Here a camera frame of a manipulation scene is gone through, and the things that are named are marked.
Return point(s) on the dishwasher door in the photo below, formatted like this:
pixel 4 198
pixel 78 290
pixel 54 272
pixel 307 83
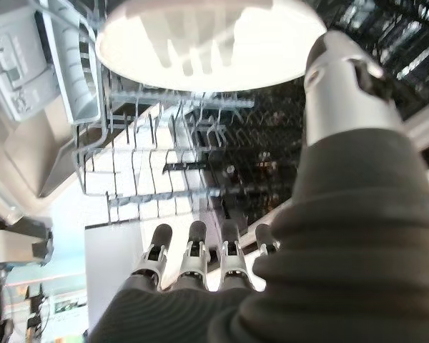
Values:
pixel 32 150

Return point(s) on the dark robot right hand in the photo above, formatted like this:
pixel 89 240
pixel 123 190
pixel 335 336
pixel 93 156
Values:
pixel 307 286

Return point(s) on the cream round plate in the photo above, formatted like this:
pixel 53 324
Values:
pixel 200 43

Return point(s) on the grey cutlery basket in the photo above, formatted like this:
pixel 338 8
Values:
pixel 75 71

